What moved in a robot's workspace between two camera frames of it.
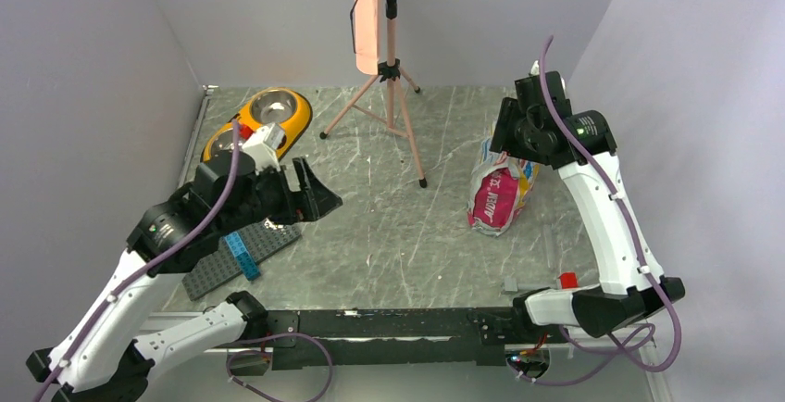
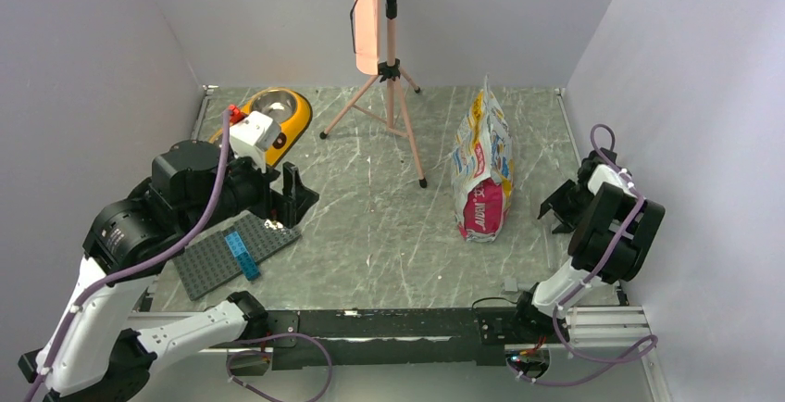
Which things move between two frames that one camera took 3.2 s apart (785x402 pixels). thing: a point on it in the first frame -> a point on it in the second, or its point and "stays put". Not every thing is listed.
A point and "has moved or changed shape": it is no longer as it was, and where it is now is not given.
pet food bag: (501, 186) has moved or changed shape
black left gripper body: (268, 199) stays put
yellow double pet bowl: (289, 107) stays put
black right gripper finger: (504, 131) -> (559, 200)
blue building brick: (239, 250) stays put
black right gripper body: (525, 145) -> (577, 206)
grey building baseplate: (263, 240) stays put
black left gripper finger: (316, 197) -> (297, 199)
